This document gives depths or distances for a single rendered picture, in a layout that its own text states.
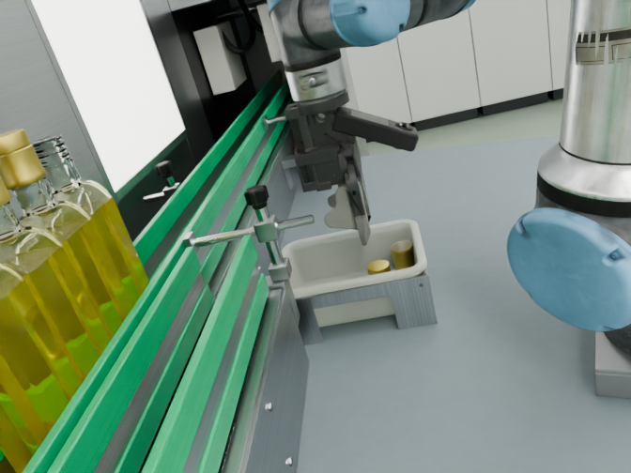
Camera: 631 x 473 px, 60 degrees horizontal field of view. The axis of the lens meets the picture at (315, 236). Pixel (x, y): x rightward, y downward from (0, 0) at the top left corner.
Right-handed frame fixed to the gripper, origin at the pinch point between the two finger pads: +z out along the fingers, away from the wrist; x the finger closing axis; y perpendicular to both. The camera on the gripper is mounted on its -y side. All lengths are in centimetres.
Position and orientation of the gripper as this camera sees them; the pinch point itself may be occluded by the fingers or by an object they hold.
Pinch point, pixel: (368, 227)
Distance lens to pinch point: 80.4
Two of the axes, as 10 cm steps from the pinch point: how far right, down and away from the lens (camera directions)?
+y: -9.6, 1.8, 1.9
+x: -0.9, 4.4, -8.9
